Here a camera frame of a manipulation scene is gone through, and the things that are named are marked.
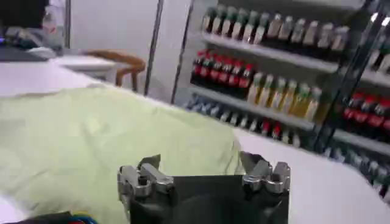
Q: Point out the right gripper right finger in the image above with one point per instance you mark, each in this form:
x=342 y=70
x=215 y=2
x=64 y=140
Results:
x=265 y=178

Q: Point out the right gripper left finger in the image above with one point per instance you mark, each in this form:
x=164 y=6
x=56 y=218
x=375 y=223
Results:
x=146 y=179

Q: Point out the light green shirt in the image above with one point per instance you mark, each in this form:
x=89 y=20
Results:
x=106 y=131

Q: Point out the glass-door shelf of bottles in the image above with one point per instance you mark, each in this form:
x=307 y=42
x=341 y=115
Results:
x=371 y=112
x=259 y=76

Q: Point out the brown wooden chair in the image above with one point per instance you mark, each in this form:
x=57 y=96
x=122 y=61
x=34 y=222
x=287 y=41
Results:
x=128 y=59

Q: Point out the white side desk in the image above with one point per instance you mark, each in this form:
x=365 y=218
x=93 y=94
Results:
x=85 y=64

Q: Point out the leaning black metal pole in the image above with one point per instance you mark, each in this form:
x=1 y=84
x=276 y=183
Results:
x=153 y=45

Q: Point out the grey computer mouse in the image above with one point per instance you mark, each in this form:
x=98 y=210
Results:
x=42 y=52

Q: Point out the dark grey laptop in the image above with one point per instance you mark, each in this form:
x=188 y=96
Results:
x=21 y=54

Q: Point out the clear plastic water bottle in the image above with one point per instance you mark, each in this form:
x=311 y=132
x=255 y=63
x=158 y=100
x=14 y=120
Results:
x=53 y=27

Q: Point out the black monitor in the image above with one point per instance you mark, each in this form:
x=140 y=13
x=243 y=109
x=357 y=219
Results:
x=21 y=12

